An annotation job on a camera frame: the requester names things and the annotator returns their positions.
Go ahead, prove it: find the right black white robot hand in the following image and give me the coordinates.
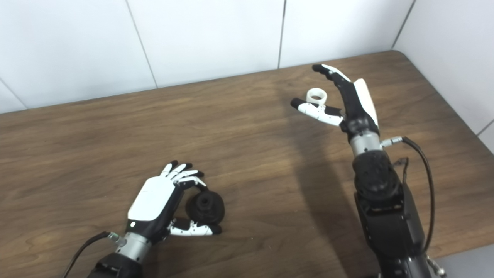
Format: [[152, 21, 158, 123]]
[[290, 64, 381, 143]]

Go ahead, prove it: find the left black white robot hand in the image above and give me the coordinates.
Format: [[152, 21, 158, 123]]
[[127, 160, 222, 244]]

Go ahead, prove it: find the white plastic ring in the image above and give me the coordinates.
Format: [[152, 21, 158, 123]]
[[306, 88, 328, 105]]

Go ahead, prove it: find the round black plastic part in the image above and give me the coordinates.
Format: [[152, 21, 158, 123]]
[[185, 190, 225, 225]]

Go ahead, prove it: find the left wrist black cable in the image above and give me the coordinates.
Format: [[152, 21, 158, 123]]
[[62, 231, 127, 278]]

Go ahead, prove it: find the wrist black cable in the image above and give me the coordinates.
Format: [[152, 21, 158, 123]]
[[62, 231, 127, 278], [380, 136, 436, 253]]

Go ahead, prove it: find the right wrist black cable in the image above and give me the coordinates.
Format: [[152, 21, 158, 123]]
[[380, 136, 436, 253]]

